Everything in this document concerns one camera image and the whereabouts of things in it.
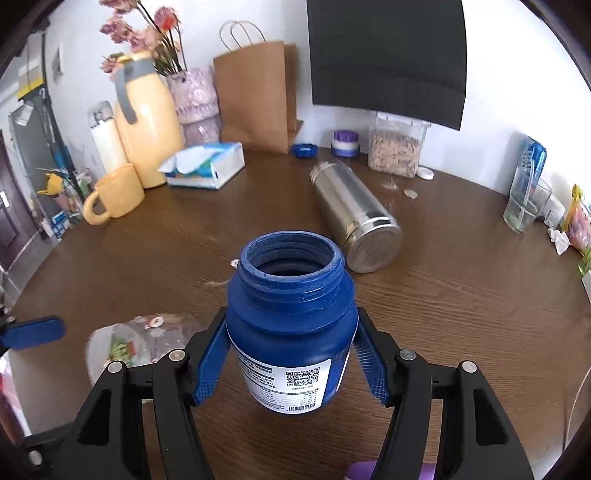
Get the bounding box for white bottle cap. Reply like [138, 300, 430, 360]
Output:
[416, 166, 435, 181]

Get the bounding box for blue supplement bottle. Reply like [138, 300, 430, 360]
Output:
[226, 231, 359, 415]

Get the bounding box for tissue box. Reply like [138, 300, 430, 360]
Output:
[158, 142, 245, 190]

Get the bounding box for clear floral glass jar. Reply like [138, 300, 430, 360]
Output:
[85, 313, 207, 384]

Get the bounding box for colourful snack packets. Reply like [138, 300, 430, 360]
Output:
[548, 184, 591, 276]

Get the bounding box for purple small jar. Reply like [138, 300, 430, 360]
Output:
[331, 130, 361, 158]

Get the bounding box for black paper bag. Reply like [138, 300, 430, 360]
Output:
[307, 0, 467, 130]

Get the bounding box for clear cereal container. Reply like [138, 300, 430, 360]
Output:
[368, 112, 431, 179]

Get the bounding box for brown paper bag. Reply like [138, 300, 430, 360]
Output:
[213, 39, 304, 154]

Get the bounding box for clear drinking glass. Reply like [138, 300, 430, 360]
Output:
[503, 166, 552, 234]

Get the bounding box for cluttered storage rack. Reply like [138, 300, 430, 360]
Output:
[37, 168, 94, 240]

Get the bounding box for stainless steel canister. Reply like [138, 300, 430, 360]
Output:
[311, 161, 403, 274]

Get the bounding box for grey refrigerator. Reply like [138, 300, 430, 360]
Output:
[8, 96, 62, 222]

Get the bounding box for yellow thermos jug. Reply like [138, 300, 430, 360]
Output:
[113, 51, 184, 189]

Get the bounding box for blue bottle cap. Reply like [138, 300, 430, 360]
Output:
[290, 143, 318, 159]

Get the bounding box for purple supplement bottle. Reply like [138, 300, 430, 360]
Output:
[344, 460, 436, 480]

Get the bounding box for yellow mug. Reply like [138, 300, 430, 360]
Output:
[82, 164, 145, 225]

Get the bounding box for pink artificial flowers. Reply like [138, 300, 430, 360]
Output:
[99, 0, 187, 77]

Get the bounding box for white thermos bottle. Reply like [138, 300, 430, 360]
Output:
[88, 101, 127, 174]

